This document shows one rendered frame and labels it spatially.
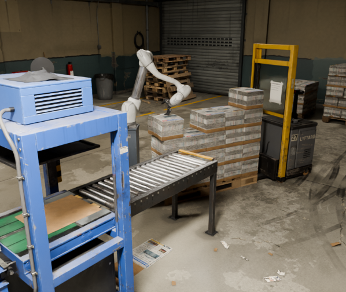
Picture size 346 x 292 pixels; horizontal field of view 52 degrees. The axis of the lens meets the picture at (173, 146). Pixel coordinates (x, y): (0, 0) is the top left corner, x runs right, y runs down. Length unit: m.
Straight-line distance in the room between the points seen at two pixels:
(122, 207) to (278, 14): 9.24
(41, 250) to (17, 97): 0.81
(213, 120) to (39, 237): 2.83
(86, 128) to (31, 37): 8.50
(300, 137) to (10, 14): 7.65
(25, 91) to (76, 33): 9.23
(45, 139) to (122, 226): 0.86
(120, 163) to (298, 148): 3.46
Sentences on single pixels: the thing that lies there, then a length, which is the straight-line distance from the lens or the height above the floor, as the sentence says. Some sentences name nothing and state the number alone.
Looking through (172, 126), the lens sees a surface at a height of 0.99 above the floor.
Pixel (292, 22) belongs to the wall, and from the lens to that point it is 10.79.
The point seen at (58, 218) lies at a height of 0.80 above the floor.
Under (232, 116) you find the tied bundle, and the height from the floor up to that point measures 1.00.
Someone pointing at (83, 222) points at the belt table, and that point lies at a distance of 2.49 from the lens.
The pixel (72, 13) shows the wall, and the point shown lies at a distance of 11.12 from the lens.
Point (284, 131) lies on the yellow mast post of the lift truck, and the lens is 4.91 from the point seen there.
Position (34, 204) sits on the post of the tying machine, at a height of 1.19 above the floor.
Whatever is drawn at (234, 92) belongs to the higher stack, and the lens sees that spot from 4.78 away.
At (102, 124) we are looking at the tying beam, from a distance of 2.07.
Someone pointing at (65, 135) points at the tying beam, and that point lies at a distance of 1.93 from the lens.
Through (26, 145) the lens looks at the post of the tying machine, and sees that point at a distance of 1.83.
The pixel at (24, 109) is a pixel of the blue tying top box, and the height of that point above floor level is 1.63.
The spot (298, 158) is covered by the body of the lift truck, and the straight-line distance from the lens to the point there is 5.31.
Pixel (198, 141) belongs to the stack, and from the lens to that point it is 4.28.
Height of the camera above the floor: 2.02
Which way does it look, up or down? 18 degrees down
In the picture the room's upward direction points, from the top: straight up
